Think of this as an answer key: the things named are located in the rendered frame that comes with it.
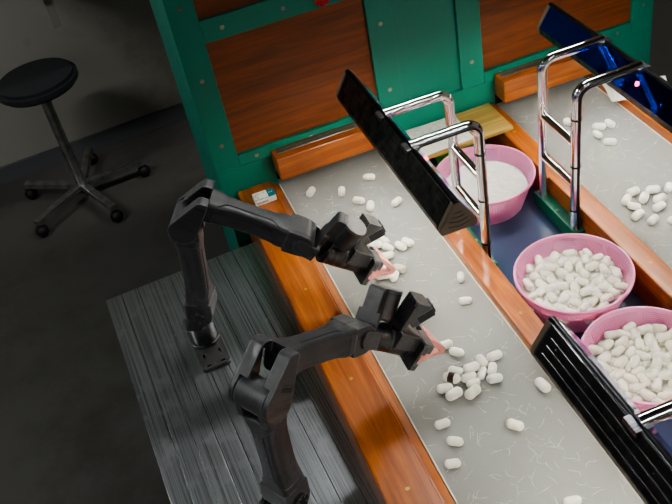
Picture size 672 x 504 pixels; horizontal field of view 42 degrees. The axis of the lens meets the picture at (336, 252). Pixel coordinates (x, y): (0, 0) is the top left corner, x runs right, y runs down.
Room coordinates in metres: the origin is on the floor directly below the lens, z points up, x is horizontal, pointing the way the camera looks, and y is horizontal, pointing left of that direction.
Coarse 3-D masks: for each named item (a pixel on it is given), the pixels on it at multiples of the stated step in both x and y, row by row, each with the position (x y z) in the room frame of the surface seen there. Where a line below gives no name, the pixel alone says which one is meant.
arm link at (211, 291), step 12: (180, 204) 1.56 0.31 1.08; (180, 252) 1.52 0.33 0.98; (192, 252) 1.52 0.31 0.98; (204, 252) 1.55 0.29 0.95; (192, 264) 1.52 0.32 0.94; (204, 264) 1.53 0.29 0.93; (192, 276) 1.52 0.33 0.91; (204, 276) 1.53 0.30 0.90; (192, 288) 1.53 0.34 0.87; (204, 288) 1.52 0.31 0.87; (192, 300) 1.52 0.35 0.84; (204, 300) 1.52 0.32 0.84; (216, 300) 1.57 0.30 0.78; (192, 312) 1.52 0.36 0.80; (204, 312) 1.52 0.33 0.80; (204, 324) 1.52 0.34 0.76
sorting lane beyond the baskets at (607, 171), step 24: (552, 96) 2.19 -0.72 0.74; (600, 96) 2.13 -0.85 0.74; (528, 120) 2.09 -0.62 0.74; (600, 120) 2.01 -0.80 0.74; (624, 120) 1.99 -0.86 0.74; (552, 144) 1.95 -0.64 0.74; (600, 144) 1.90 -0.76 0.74; (624, 144) 1.88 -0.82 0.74; (648, 144) 1.86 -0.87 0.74; (600, 168) 1.80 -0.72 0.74; (624, 168) 1.78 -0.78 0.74; (648, 168) 1.76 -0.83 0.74; (600, 192) 1.71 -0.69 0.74; (624, 192) 1.69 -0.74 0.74; (624, 216) 1.60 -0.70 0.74; (648, 216) 1.58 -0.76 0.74; (648, 240) 1.50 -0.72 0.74
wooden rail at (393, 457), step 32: (256, 192) 2.00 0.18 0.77; (288, 256) 1.69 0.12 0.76; (288, 288) 1.58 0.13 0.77; (320, 288) 1.55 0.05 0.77; (320, 320) 1.45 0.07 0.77; (352, 384) 1.24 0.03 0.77; (384, 384) 1.23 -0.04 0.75; (352, 416) 1.15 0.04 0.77; (384, 416) 1.14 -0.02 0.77; (384, 448) 1.06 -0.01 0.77; (416, 448) 1.05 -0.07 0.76; (384, 480) 0.99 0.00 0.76; (416, 480) 0.97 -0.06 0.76
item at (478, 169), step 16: (432, 96) 1.71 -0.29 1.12; (448, 96) 1.72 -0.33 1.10; (384, 112) 1.69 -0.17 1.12; (400, 112) 1.69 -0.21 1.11; (448, 112) 1.72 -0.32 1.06; (448, 128) 1.57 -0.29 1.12; (464, 128) 1.56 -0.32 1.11; (480, 128) 1.57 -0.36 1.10; (400, 144) 1.56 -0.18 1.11; (416, 144) 1.54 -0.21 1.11; (448, 144) 1.73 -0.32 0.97; (480, 144) 1.57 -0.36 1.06; (464, 160) 1.65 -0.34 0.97; (480, 160) 1.57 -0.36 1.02; (480, 176) 1.57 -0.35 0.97; (464, 192) 1.69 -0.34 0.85; (480, 192) 1.57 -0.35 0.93; (480, 208) 1.58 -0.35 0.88; (480, 224) 1.58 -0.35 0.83
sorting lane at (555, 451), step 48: (288, 192) 2.00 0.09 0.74; (336, 192) 1.95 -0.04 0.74; (384, 192) 1.90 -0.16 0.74; (432, 240) 1.66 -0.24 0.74; (432, 288) 1.50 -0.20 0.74; (480, 288) 1.46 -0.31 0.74; (480, 336) 1.31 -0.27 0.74; (432, 384) 1.21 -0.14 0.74; (480, 384) 1.18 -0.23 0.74; (528, 384) 1.16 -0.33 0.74; (432, 432) 1.09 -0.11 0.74; (480, 432) 1.07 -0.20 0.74; (528, 432) 1.04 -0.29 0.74; (576, 432) 1.02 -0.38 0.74; (480, 480) 0.96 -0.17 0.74; (528, 480) 0.94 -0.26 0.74; (576, 480) 0.91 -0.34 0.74; (624, 480) 0.89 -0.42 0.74
